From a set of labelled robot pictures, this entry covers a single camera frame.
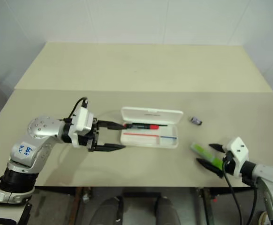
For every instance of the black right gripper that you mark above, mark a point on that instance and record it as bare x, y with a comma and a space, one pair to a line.
229, 164

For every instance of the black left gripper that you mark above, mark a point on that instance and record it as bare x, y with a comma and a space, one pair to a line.
94, 140

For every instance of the green marker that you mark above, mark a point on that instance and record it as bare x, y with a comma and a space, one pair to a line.
202, 151

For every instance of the red and black marker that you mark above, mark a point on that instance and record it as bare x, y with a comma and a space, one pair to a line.
153, 127

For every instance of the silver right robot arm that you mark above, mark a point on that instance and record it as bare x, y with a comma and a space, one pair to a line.
270, 174

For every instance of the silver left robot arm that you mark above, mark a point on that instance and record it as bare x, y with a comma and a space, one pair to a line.
42, 129

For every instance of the white plastic pencil case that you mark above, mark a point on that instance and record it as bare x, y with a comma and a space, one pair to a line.
150, 140

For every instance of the small dark eraser block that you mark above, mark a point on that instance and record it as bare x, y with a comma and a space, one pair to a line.
195, 120

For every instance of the metal table leg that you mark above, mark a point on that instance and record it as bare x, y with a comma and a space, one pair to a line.
78, 206
207, 206

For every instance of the white round object on floor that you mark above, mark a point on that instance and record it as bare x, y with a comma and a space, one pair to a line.
265, 218

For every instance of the white label with blue writing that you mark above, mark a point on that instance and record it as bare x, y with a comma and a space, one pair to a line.
25, 150

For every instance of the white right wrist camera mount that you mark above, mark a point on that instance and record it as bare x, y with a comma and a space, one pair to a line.
238, 150

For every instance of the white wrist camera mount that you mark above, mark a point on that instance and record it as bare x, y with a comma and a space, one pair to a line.
238, 150
80, 119

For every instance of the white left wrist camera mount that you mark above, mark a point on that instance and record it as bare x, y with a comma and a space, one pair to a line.
80, 119

